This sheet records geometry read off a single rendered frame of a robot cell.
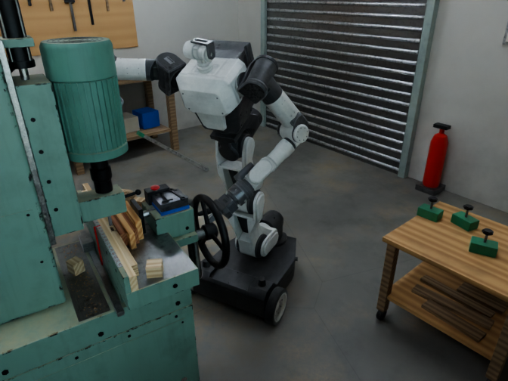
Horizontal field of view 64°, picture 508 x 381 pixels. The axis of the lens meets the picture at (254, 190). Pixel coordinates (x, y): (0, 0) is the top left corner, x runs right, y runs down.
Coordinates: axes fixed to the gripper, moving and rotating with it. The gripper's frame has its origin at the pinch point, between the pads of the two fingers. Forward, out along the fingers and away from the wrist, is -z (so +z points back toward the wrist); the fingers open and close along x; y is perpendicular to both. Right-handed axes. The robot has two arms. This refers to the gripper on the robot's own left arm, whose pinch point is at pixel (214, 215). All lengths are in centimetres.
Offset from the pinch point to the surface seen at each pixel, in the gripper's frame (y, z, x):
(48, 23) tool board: 64, 21, 326
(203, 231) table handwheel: 7.1, -7.7, -12.7
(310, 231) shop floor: -121, 54, 71
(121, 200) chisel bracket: 39.7, -20.6, -16.6
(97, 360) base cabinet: 14, -56, -34
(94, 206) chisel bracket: 44, -27, -17
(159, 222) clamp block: 26.2, -16.8, -18.6
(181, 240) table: 16.1, -15.6, -20.2
